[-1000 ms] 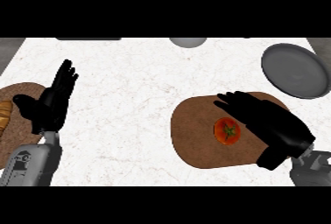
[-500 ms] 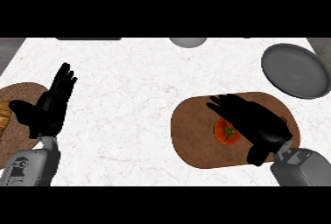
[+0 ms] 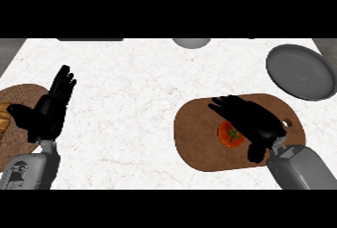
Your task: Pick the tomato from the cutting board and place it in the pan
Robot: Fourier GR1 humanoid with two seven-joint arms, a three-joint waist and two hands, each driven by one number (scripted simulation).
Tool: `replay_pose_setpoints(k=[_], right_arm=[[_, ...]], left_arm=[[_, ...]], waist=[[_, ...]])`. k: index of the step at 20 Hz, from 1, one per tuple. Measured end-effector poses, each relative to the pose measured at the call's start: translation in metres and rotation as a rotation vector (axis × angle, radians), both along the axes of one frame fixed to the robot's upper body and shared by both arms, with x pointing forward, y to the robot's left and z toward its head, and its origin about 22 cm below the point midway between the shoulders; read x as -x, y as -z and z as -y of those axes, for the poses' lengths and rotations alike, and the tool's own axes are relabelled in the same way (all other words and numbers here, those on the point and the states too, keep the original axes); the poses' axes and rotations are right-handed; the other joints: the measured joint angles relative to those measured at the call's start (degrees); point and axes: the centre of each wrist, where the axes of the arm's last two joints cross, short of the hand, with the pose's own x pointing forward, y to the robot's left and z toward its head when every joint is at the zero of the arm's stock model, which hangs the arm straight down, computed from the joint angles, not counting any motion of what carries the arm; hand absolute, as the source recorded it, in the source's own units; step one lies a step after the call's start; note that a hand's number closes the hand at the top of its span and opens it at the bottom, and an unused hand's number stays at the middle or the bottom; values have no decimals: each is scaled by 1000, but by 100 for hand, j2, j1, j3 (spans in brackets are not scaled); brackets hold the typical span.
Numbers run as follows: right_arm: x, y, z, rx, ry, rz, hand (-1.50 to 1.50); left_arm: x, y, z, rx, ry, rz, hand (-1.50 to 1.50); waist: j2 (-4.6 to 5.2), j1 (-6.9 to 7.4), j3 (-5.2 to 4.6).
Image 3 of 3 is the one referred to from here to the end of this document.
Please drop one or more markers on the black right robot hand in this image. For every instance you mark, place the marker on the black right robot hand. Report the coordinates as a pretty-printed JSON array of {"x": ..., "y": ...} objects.
[{"x": 255, "y": 118}]

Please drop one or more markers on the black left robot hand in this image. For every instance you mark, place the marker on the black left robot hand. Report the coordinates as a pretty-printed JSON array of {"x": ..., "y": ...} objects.
[{"x": 51, "y": 109}]

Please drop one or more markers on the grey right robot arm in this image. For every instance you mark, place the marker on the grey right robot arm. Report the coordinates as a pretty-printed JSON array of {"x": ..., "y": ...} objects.
[{"x": 301, "y": 167}]

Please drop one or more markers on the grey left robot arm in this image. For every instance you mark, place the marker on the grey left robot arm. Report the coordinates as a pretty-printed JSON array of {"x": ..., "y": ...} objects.
[{"x": 30, "y": 169}]

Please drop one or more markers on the red tomato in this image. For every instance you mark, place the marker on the red tomato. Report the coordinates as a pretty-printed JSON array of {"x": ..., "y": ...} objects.
[{"x": 230, "y": 135}]

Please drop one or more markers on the brown wooden cutting board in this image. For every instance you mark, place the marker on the brown wooden cutting board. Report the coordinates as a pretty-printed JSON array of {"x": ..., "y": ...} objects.
[{"x": 202, "y": 133}]

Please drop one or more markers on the grey pan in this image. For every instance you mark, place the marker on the grey pan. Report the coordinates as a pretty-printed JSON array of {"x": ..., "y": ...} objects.
[{"x": 301, "y": 72}]

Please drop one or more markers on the brown woven placemat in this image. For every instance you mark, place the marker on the brown woven placemat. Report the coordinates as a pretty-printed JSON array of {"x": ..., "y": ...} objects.
[{"x": 20, "y": 130}]

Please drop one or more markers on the golden bread loaf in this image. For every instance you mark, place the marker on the golden bread loaf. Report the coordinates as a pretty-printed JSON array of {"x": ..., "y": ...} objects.
[{"x": 4, "y": 118}]

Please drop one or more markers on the grey round bowl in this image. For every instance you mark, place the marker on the grey round bowl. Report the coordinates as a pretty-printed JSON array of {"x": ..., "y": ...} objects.
[{"x": 191, "y": 42}]

